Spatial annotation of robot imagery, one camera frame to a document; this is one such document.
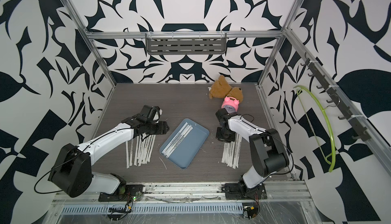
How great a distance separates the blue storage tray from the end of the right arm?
0.34ft

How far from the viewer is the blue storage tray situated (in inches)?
34.2

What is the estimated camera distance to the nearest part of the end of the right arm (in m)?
0.68
